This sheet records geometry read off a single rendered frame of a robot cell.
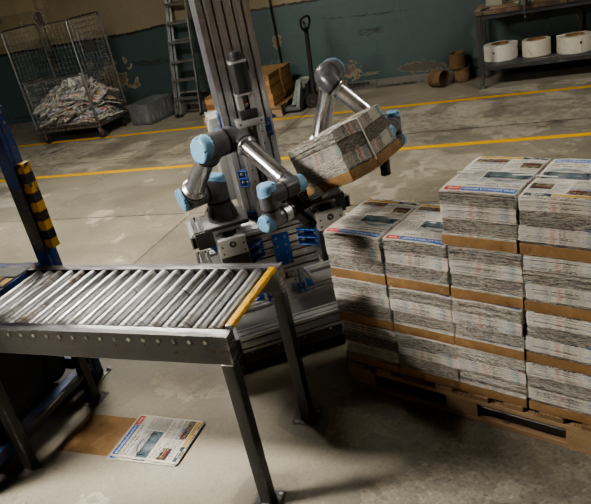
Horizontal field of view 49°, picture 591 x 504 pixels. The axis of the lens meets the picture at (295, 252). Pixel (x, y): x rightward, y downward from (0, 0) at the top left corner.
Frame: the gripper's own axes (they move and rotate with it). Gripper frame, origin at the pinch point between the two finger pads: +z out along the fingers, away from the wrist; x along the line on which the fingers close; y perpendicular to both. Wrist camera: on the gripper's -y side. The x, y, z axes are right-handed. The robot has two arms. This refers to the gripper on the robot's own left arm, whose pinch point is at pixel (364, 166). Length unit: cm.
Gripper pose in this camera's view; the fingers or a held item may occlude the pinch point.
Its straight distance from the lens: 303.8
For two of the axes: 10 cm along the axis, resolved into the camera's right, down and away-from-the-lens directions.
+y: -4.5, -8.8, -1.6
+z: -6.2, 4.4, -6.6
